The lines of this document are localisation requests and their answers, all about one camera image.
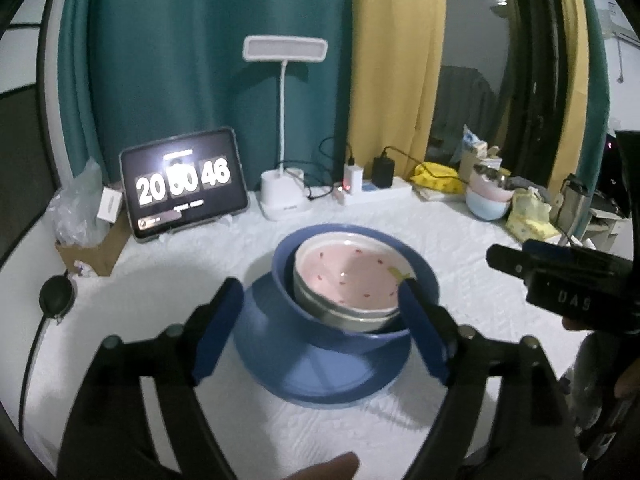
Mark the steel tumbler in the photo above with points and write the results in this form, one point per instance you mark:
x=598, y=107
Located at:
x=567, y=210

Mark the wide yellow curtain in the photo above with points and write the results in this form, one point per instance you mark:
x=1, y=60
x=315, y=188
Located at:
x=395, y=60

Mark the white slotted basket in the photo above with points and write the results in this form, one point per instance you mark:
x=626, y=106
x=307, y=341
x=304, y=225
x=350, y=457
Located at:
x=467, y=165

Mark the blue and white snack bag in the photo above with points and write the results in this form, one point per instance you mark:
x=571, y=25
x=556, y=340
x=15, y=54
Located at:
x=472, y=140

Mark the yellow packet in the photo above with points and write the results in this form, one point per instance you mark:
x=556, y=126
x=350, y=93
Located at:
x=435, y=182

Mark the white power strip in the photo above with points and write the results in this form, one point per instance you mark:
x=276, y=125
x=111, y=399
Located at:
x=390, y=191

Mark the pink steel-lined bowl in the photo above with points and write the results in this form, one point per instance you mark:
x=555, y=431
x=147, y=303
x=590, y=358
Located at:
x=487, y=192

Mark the person's right hand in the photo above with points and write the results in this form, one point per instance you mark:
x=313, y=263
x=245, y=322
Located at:
x=629, y=382

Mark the grey cloth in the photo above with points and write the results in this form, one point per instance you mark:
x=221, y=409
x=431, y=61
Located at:
x=525, y=183

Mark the clear plastic bag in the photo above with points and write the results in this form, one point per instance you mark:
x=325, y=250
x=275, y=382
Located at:
x=75, y=210

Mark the white charger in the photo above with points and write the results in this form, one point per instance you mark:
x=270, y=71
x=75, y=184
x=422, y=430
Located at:
x=353, y=177

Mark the narrow yellow curtain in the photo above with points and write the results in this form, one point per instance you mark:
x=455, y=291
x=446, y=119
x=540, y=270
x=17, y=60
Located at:
x=570, y=60

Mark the cardboard box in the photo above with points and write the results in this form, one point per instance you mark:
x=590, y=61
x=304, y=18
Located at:
x=105, y=252

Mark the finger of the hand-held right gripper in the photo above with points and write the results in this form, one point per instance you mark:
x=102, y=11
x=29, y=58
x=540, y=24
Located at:
x=510, y=257

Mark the person's left hand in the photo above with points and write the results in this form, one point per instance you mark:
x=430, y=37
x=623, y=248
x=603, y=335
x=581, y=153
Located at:
x=325, y=467

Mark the teal curtain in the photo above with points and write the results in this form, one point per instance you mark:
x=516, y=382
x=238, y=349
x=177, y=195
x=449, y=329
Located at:
x=175, y=35

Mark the pink strawberry bowl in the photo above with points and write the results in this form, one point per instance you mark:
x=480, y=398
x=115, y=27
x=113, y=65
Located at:
x=350, y=265

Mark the black round device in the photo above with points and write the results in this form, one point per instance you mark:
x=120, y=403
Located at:
x=56, y=297

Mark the small white box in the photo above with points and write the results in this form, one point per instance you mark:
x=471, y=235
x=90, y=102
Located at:
x=110, y=205

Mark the wooden utensil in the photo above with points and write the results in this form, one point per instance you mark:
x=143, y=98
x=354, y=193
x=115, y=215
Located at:
x=493, y=151

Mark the light blue bowl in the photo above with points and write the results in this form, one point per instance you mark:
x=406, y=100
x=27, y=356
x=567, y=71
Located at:
x=485, y=207

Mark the black charger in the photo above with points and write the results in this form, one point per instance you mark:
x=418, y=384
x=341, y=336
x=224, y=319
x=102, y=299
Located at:
x=383, y=172

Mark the tablet showing clock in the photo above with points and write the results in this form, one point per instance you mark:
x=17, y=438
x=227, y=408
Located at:
x=185, y=180

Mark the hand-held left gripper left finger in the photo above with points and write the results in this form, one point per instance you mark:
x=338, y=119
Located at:
x=220, y=330

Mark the white textured tablecloth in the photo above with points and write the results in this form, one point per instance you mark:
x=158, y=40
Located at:
x=150, y=285

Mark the white desk lamp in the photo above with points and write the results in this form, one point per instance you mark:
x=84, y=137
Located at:
x=285, y=50

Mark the blue plate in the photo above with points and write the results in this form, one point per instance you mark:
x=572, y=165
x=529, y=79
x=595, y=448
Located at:
x=320, y=375

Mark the cream bowl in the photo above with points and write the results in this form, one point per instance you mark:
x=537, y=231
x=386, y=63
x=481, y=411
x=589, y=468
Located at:
x=320, y=310

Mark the dark chair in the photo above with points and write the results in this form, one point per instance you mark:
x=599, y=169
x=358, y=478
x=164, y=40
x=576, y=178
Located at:
x=465, y=105

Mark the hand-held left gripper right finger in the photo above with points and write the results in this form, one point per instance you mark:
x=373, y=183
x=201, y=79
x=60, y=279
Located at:
x=425, y=335

